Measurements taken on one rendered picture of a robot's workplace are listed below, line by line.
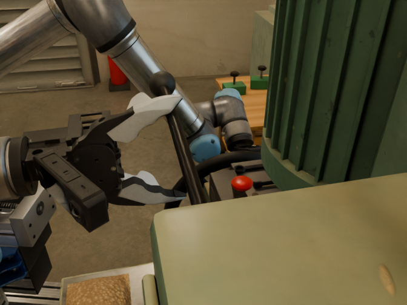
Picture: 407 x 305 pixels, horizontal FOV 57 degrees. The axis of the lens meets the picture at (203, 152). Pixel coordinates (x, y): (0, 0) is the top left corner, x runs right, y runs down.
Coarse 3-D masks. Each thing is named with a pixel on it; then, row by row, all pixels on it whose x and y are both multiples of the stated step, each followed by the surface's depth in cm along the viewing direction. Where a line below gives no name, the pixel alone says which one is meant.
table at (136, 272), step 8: (144, 264) 56; (152, 264) 56; (96, 272) 54; (104, 272) 54; (112, 272) 54; (120, 272) 54; (128, 272) 54; (136, 272) 54; (144, 272) 54; (152, 272) 54; (64, 280) 53; (72, 280) 53; (80, 280) 53; (136, 280) 53; (64, 288) 52; (136, 288) 52; (64, 296) 51; (136, 296) 51; (64, 304) 50; (136, 304) 50
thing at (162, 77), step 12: (156, 72) 49; (156, 84) 48; (168, 84) 48; (168, 120) 42; (180, 132) 39; (180, 144) 38; (180, 156) 36; (192, 168) 35; (192, 180) 33; (192, 192) 32; (192, 204) 32
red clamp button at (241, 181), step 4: (240, 176) 53; (244, 176) 53; (232, 180) 53; (236, 180) 52; (240, 180) 52; (244, 180) 52; (248, 180) 52; (232, 184) 52; (236, 184) 52; (240, 184) 52; (244, 184) 52; (248, 184) 52; (252, 184) 52; (236, 188) 51; (240, 188) 51; (244, 188) 51; (248, 188) 51
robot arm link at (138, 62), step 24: (72, 0) 70; (96, 0) 69; (120, 0) 72; (96, 24) 70; (120, 24) 71; (96, 48) 74; (120, 48) 73; (144, 48) 76; (144, 72) 77; (192, 120) 85; (192, 144) 88; (216, 144) 87
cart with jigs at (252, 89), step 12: (228, 84) 192; (240, 84) 192; (252, 84) 197; (264, 84) 197; (252, 96) 192; (264, 96) 192; (252, 108) 180; (264, 108) 180; (252, 120) 170; (252, 132) 170
